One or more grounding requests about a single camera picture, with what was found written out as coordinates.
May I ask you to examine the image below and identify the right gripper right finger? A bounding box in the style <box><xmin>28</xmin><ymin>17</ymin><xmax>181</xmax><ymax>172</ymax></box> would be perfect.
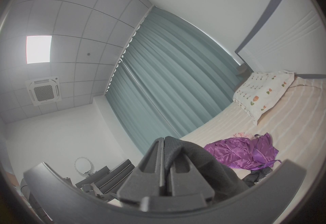
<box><xmin>166</xmin><ymin>153</ymin><xmax>215</xmax><ymax>200</ymax></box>

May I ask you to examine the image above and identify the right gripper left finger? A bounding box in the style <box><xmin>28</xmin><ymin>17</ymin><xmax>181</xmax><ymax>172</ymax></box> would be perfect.
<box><xmin>118</xmin><ymin>138</ymin><xmax>165</xmax><ymax>203</ymax></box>

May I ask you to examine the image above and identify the black T-shirt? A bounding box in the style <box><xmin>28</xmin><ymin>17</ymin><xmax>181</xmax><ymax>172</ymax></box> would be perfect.
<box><xmin>164</xmin><ymin>136</ymin><xmax>273</xmax><ymax>194</ymax></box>

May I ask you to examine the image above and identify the bed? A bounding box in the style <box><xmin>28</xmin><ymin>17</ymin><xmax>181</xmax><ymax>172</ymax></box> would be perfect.
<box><xmin>179</xmin><ymin>0</ymin><xmax>326</xmax><ymax>194</ymax></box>

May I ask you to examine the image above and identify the black chest of drawers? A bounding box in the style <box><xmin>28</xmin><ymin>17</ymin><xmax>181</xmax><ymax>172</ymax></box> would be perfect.
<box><xmin>75</xmin><ymin>159</ymin><xmax>135</xmax><ymax>193</ymax></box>

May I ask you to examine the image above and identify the purple satin garment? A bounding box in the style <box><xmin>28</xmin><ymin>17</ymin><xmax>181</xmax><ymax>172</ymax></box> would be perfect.
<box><xmin>204</xmin><ymin>132</ymin><xmax>282</xmax><ymax>170</ymax></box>

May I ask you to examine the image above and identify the blue-green curtain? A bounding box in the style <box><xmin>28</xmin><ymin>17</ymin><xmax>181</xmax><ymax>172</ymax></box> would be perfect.
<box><xmin>105</xmin><ymin>61</ymin><xmax>180</xmax><ymax>157</ymax></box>
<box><xmin>122</xmin><ymin>10</ymin><xmax>245</xmax><ymax>139</ymax></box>

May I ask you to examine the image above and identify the round white mirror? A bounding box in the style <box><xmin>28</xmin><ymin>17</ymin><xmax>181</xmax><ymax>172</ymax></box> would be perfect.
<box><xmin>75</xmin><ymin>157</ymin><xmax>92</xmax><ymax>175</ymax></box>

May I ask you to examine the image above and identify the pink garment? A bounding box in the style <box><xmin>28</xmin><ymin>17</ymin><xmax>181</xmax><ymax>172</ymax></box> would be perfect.
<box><xmin>234</xmin><ymin>131</ymin><xmax>260</xmax><ymax>140</ymax></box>

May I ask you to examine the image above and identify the white printed pillow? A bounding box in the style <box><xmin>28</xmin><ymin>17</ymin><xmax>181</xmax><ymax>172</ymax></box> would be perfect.
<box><xmin>232</xmin><ymin>70</ymin><xmax>295</xmax><ymax>125</ymax></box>

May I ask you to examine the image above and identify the grey bedside table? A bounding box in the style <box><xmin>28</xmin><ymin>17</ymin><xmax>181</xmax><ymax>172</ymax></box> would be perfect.
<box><xmin>236</xmin><ymin>64</ymin><xmax>252</xmax><ymax>77</ymax></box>

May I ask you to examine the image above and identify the ceiling air conditioner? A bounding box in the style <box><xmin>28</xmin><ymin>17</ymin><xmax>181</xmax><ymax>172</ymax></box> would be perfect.
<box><xmin>25</xmin><ymin>77</ymin><xmax>62</xmax><ymax>106</ymax></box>

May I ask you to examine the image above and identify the square ceiling light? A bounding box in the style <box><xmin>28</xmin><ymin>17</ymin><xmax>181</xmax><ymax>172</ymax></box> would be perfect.
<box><xmin>26</xmin><ymin>35</ymin><xmax>52</xmax><ymax>64</ymax></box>

